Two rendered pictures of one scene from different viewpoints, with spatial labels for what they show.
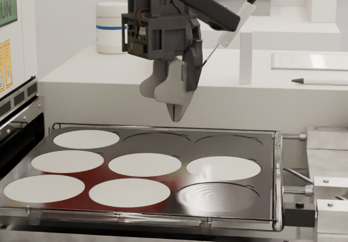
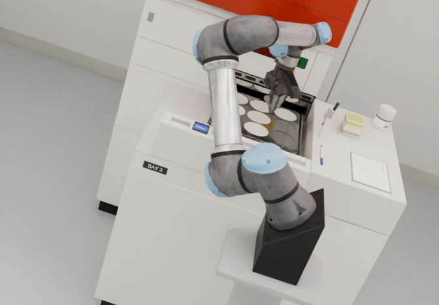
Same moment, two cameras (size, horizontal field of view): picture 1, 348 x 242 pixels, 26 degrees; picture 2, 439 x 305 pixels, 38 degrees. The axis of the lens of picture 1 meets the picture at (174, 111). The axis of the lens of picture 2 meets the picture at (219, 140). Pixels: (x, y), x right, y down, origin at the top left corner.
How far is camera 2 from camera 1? 2.46 m
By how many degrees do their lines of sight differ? 76
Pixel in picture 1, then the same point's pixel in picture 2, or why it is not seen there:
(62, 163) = (259, 104)
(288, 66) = (355, 157)
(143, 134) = (292, 125)
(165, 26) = (269, 77)
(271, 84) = (318, 141)
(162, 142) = (283, 127)
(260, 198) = not seen: hidden behind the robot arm
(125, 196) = not seen: hidden behind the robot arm
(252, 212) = not seen: hidden behind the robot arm
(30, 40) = (315, 82)
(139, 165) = (257, 115)
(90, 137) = (287, 115)
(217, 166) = (257, 128)
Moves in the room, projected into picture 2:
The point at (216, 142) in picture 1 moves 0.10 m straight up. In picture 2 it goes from (284, 136) to (293, 115)
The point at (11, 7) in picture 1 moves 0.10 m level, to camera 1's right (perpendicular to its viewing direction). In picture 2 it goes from (300, 63) to (303, 72)
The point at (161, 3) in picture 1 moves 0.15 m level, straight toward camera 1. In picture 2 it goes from (277, 72) to (240, 62)
